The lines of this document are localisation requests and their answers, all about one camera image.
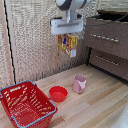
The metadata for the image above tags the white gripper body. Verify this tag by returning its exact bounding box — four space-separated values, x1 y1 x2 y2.
50 17 84 36

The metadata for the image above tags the yellow red cereal snack box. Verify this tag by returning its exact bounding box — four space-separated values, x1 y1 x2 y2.
56 33 78 58

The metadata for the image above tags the brown drawer cabinet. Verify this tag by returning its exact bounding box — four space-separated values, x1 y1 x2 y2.
82 9 128 83

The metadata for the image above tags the pink mug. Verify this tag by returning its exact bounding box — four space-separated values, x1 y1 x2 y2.
72 74 88 95

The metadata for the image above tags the red bowl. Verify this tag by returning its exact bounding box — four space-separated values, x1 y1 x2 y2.
48 85 69 103

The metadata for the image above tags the red shopping basket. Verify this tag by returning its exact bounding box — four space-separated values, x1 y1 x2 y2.
0 80 58 128

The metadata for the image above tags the silver long drawer handle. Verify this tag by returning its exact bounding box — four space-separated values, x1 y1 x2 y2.
95 54 121 67
89 33 120 43

